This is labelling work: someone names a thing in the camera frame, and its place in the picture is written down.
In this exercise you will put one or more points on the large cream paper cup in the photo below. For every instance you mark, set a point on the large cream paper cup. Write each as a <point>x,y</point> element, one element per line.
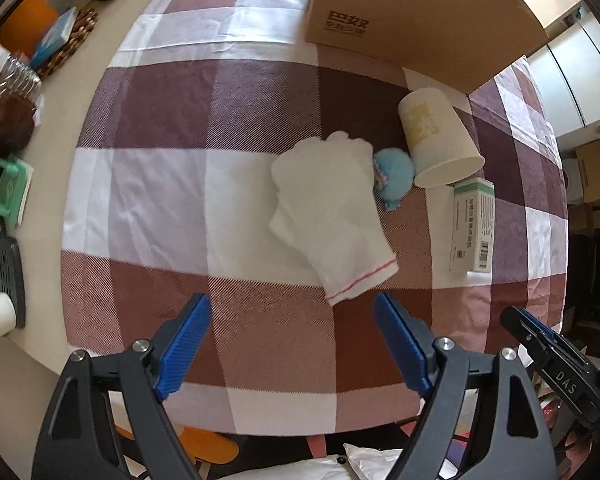
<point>435,135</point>

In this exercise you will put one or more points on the cardboard box on floor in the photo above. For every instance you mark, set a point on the cardboard box on floor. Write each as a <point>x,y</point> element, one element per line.
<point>595,170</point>

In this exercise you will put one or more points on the orange container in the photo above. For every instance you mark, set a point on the orange container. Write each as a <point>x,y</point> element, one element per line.
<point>25,22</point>

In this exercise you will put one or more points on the white refrigerator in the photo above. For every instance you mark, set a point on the white refrigerator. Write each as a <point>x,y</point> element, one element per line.
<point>580,75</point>

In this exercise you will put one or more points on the red lid jar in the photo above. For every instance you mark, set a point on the red lid jar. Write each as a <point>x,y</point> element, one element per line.
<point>5,125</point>

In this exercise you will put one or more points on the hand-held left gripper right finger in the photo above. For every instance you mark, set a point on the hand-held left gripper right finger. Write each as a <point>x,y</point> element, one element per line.
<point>402,345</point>

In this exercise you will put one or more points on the blue tissue packet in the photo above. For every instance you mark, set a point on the blue tissue packet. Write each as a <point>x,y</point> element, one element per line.
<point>55,37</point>

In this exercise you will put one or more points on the maroon checkered tablecloth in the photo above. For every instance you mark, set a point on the maroon checkered tablecloth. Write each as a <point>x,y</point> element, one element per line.
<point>180,160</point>

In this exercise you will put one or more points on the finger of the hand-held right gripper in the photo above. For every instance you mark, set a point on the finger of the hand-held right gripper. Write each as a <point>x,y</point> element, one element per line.
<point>522,332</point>
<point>542,324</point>

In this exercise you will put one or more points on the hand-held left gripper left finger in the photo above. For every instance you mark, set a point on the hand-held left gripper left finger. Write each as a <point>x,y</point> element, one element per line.
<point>185,345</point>

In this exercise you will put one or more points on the wooden bead trivet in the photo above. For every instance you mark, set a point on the wooden bead trivet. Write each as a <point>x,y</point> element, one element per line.
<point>82,30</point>

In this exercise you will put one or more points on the light blue pompom toy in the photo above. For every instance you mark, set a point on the light blue pompom toy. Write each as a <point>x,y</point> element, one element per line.
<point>392,175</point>

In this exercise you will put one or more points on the white and green medicine box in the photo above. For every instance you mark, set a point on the white and green medicine box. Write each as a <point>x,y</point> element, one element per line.
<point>472,225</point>

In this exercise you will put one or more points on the white cotton gloves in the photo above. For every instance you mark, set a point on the white cotton gloves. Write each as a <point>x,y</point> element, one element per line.
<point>325,200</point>

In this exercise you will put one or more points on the green plastic stand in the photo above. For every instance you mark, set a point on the green plastic stand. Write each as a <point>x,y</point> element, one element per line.
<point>12,190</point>

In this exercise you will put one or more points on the orange flower cushion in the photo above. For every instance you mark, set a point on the orange flower cushion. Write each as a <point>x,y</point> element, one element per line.
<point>205,452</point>

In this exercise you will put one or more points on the brown cardboard box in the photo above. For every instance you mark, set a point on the brown cardboard box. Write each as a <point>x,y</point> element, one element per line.
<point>430,15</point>

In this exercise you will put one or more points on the black drip tray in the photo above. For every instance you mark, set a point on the black drip tray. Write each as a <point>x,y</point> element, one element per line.
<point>11,270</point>

